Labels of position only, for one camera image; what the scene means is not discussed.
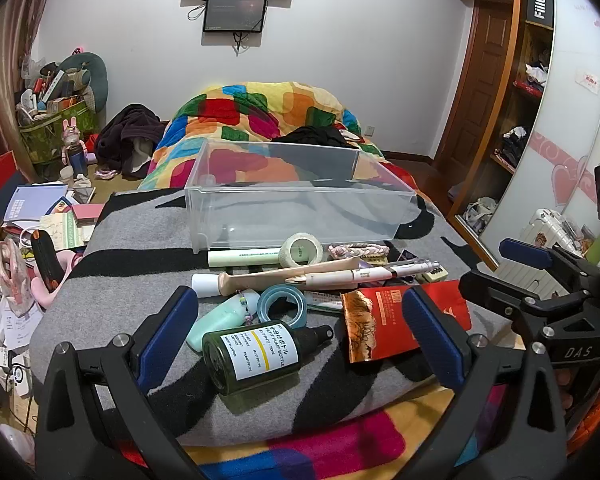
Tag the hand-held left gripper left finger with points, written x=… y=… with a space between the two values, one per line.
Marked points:
x=170 y=332

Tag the pink patterned bag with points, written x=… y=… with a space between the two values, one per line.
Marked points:
x=12 y=275

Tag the black garment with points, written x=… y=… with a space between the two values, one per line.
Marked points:
x=315 y=136

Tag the striped brown curtain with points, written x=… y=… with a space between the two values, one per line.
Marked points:
x=5 y=60

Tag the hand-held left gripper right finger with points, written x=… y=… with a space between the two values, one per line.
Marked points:
x=430 y=335

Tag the wooden door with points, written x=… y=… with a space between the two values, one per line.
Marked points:
x=480 y=85

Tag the dark maroon clothes pile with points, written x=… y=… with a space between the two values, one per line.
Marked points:
x=130 y=130

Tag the grey green pillow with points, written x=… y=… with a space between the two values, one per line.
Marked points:
x=92 y=72

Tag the blue tape roll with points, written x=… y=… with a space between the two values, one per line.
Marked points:
x=267 y=306

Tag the small cream eraser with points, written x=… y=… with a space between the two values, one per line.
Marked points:
x=432 y=275

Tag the small black monitor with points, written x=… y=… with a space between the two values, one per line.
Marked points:
x=235 y=12

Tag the red box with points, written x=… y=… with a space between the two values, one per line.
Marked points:
x=0 y=182

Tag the black orange handheld device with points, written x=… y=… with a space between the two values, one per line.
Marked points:
x=47 y=257

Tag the black box white print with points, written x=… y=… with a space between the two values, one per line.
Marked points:
x=538 y=7

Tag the white suitcase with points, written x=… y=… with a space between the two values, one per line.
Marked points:
x=550 y=230

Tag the pink notebook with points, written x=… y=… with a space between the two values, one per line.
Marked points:
x=87 y=212

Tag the silver pen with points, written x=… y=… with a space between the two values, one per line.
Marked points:
x=415 y=267

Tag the cream pen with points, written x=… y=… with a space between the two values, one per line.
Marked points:
x=340 y=276

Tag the pale green white tube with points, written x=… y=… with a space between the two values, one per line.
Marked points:
x=240 y=256

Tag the colourful patchwork quilt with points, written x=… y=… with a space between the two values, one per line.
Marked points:
x=260 y=105

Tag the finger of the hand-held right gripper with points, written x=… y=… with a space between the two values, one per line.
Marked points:
x=490 y=287
x=525 y=253

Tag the person's right hand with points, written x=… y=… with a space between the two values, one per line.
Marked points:
x=565 y=390

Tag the grey black blanket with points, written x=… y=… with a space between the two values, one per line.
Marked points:
x=130 y=240

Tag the green book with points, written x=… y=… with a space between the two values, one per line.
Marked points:
x=65 y=232

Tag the wooden shelf with items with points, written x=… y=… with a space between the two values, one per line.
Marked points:
x=570 y=110

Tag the clear plastic storage box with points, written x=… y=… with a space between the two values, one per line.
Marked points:
x=305 y=210

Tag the pink rabbit toy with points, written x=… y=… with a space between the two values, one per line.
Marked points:
x=72 y=132

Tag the dark green spray bottle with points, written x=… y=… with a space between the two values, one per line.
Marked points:
x=250 y=360

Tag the white bandage roll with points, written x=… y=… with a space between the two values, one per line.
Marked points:
x=285 y=251

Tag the green basket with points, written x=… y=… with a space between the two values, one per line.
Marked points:
x=40 y=135

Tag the red gold packet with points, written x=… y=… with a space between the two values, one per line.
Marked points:
x=380 y=320

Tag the white handbag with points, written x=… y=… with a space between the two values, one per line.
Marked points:
x=480 y=212

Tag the clear green ruler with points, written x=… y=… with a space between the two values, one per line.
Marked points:
x=325 y=304

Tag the mint green tube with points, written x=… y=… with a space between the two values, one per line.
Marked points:
x=215 y=320

